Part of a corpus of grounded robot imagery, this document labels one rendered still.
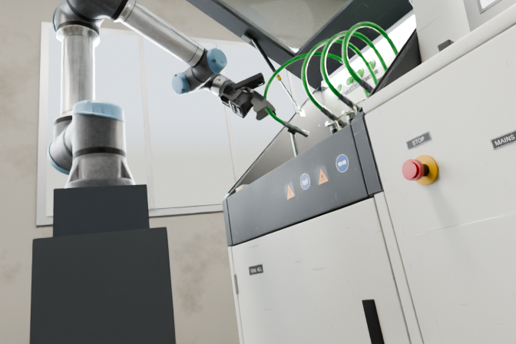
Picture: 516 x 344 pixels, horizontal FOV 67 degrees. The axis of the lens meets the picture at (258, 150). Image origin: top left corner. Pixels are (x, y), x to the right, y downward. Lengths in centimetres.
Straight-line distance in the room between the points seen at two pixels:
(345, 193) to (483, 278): 31
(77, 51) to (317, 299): 90
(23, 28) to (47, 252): 259
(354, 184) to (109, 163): 53
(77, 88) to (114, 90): 185
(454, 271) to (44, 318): 68
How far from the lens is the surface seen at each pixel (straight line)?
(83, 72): 119
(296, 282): 103
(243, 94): 136
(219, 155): 293
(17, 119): 294
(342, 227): 87
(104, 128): 95
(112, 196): 87
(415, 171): 69
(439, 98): 72
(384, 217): 79
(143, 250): 82
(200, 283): 273
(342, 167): 86
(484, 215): 68
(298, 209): 99
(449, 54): 72
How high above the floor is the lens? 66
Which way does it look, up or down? 18 degrees up
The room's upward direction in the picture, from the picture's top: 9 degrees counter-clockwise
